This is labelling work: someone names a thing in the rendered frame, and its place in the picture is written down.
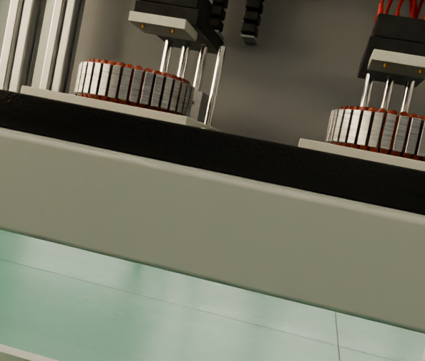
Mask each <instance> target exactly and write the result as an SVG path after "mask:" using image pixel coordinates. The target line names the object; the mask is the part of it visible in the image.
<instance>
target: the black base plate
mask: <svg viewBox="0 0 425 361"><path fill-rule="evenodd" d="M0 127H5V128H8V129H12V130H18V131H22V132H26V133H32V134H36V135H43V136H47V137H51V138H56V139H60V140H67V141H71V142H74V143H81V144H85V145H91V146H94V147H98V148H105V149H109V150H115V151H119V152H123V153H129V154H133V155H139V156H143V157H147V158H154V159H157V160H163V161H167V162H171V163H177V164H181V165H188V166H192V167H195V168H202V169H205V170H212V171H215V172H219V173H226V174H230V175H236V176H240V177H244V178H250V179H254V180H257V181H264V182H268V183H274V184H278V185H282V186H288V187H292V188H298V189H302V190H306V191H313V192H316V193H322V194H326V195H330V196H337V197H340V198H347V199H351V200H355V201H360V202H364V203H371V204H375V205H379V206H385V207H389V208H395V209H399V210H402V211H409V212H413V213H420V214H423V215H425V171H422V170H416V169H412V168H405V167H401V166H397V165H390V164H386V163H379V162H375V161H371V160H364V159H360V158H353V157H349V156H344V155H338V154H334V153H327V152H323V151H319V150H312V149H308V148H301V147H297V146H293V145H286V144H282V143H275V142H271V141H267V140H260V139H256V138H249V137H245V136H241V135H234V134H230V133H223V132H219V131H215V130H211V129H207V128H200V127H193V126H189V125H182V124H178V123H174V122H168V121H164V120H156V119H152V118H148V117H141V116H137V115H131V114H127V113H123V112H115V111H111V110H105V109H100V108H96V107H90V106H86V105H78V104H74V103H70V102H64V101H59V100H53V99H49V98H45V97H37V96H33V95H27V94H23V93H18V92H12V91H8V90H0Z"/></svg>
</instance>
